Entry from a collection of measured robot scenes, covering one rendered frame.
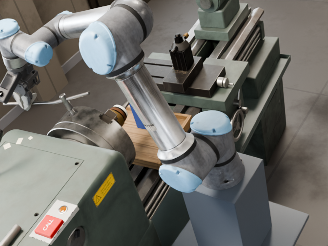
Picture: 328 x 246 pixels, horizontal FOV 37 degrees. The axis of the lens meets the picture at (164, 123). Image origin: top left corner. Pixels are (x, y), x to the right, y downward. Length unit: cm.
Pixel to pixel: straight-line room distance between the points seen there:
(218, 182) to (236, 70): 89
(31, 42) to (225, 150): 67
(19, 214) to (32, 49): 49
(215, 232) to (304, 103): 196
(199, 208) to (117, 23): 70
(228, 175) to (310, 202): 143
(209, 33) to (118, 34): 148
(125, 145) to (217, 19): 109
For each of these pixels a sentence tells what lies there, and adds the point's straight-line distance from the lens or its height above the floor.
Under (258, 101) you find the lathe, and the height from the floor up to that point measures 54.
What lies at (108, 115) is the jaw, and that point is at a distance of 180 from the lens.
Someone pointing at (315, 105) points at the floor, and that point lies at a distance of 350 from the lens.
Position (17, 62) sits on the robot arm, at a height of 150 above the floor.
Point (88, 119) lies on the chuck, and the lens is 175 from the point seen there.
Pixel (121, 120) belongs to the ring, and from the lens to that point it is 193.
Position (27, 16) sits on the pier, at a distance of 396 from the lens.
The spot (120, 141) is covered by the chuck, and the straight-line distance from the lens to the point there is 176.
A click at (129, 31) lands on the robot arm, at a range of 123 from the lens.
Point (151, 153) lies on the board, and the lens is 205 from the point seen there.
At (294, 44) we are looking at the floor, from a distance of 411.
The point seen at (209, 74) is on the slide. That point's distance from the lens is 224.
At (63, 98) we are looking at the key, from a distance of 176.
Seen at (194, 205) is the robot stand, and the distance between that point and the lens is 164.
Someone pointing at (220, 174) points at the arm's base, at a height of 116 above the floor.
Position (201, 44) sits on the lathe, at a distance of 268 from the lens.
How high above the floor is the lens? 226
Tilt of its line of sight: 39 degrees down
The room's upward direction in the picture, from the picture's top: 17 degrees counter-clockwise
